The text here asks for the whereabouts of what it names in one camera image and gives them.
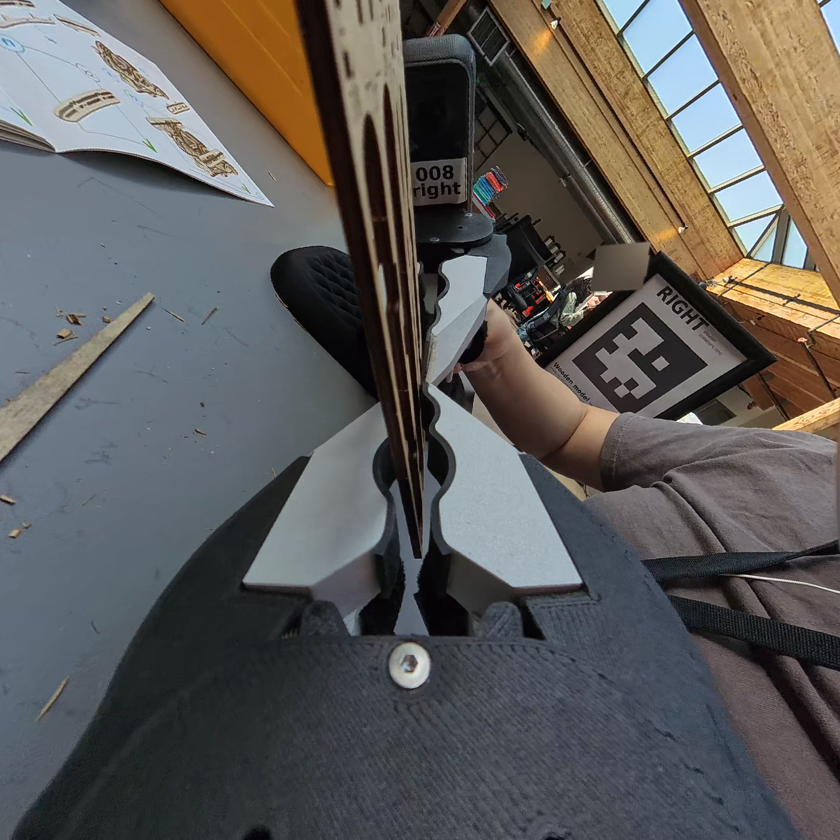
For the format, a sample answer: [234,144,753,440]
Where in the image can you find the thin wood sliver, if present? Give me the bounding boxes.
[35,676,70,723]

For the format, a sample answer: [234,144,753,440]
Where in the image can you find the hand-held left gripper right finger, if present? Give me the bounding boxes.
[423,384,584,634]

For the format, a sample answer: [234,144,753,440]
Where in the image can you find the colourful stacked items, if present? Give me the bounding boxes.
[471,165,509,206]

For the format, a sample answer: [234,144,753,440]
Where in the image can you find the black quilted cushion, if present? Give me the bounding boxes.
[270,245,480,421]

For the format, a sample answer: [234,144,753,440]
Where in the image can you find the person's right forearm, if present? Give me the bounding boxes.
[469,357,621,493]

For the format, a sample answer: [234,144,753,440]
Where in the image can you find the framed right marker sign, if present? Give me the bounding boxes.
[537,249,778,421]

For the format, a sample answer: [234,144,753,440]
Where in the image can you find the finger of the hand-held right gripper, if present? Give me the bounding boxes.
[420,255,490,385]

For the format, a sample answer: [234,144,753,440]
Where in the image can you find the person's right hand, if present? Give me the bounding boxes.
[458,307,527,376]

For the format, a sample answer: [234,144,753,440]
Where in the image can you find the yellow storage bin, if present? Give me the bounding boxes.
[157,0,339,188]

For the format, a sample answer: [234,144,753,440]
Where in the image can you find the wall air vent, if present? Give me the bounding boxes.
[465,7,511,65]

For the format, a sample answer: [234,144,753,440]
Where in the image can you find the black webbing strap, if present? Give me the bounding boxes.
[666,594,840,672]
[642,539,840,584]

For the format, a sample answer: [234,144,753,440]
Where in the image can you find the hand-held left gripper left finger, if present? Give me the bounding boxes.
[243,420,398,634]

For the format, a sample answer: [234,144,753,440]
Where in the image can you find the thin white cable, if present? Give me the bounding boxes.
[722,573,840,596]

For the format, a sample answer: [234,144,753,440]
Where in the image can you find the laser-cut wooden parts sheet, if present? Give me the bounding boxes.
[293,0,431,560]

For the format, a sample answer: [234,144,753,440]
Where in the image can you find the tapered wooden stick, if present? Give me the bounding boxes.
[0,292,156,463]

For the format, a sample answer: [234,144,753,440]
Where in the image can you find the printed instruction booklet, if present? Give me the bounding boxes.
[0,0,275,208]

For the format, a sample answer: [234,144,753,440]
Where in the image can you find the scattered wood chips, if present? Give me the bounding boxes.
[0,305,221,539]

